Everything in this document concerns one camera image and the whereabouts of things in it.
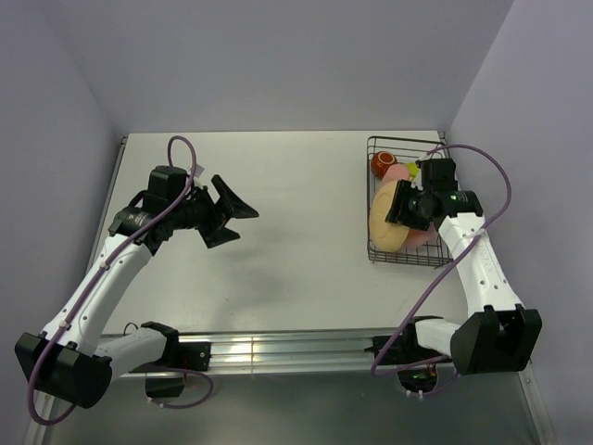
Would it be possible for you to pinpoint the black wire dish rack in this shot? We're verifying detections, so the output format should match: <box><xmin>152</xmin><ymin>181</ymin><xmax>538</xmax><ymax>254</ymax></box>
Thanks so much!
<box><xmin>365</xmin><ymin>131</ymin><xmax>451</xmax><ymax>269</ymax></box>

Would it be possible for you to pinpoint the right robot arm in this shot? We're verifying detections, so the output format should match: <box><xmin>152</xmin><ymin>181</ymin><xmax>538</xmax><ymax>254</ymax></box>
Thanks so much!
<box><xmin>385</xmin><ymin>159</ymin><xmax>542</xmax><ymax>375</ymax></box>

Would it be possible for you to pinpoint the orange plastic plate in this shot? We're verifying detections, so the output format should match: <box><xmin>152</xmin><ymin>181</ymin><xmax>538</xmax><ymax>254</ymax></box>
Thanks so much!
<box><xmin>369</xmin><ymin>179</ymin><xmax>411</xmax><ymax>252</ymax></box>

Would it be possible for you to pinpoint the orange black mug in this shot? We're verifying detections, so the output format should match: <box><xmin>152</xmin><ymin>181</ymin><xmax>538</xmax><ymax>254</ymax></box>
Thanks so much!
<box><xmin>370</xmin><ymin>151</ymin><xmax>397</xmax><ymax>179</ymax></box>

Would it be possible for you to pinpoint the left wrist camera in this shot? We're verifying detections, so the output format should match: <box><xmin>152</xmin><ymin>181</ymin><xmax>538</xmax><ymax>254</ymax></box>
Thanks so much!
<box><xmin>188</xmin><ymin>164</ymin><xmax>205</xmax><ymax>177</ymax></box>

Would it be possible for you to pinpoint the salmon plastic cup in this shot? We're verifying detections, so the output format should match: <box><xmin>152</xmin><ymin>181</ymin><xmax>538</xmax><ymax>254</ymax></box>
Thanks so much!
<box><xmin>382</xmin><ymin>164</ymin><xmax>410</xmax><ymax>183</ymax></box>

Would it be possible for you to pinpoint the pink plastic plate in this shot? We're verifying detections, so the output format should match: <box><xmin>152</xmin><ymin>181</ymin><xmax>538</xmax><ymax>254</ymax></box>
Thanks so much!
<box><xmin>402</xmin><ymin>224</ymin><xmax>437</xmax><ymax>248</ymax></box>

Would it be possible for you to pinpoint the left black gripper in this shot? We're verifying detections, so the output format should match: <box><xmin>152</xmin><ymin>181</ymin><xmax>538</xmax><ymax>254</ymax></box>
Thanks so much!
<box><xmin>169</xmin><ymin>175</ymin><xmax>257</xmax><ymax>248</ymax></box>

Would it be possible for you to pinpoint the aluminium table rail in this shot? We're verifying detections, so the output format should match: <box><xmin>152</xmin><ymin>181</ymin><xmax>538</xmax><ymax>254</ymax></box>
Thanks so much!
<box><xmin>92</xmin><ymin>329</ymin><xmax>532</xmax><ymax>379</ymax></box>

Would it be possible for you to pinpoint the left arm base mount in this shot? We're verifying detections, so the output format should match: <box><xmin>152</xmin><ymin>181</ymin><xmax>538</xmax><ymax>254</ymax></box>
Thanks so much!
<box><xmin>131</xmin><ymin>341</ymin><xmax>214</xmax><ymax>409</ymax></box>

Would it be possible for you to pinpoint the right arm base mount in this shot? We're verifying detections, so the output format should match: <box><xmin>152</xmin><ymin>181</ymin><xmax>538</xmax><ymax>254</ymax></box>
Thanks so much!
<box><xmin>363</xmin><ymin>334</ymin><xmax>451</xmax><ymax>366</ymax></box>

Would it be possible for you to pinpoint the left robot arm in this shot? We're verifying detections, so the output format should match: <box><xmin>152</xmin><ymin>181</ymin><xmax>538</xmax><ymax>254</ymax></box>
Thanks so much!
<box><xmin>15</xmin><ymin>166</ymin><xmax>259</xmax><ymax>409</ymax></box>

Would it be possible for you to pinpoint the lime green bowl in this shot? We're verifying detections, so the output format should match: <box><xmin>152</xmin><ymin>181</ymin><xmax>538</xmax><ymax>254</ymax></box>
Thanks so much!
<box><xmin>405</xmin><ymin>162</ymin><xmax>420</xmax><ymax>180</ymax></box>

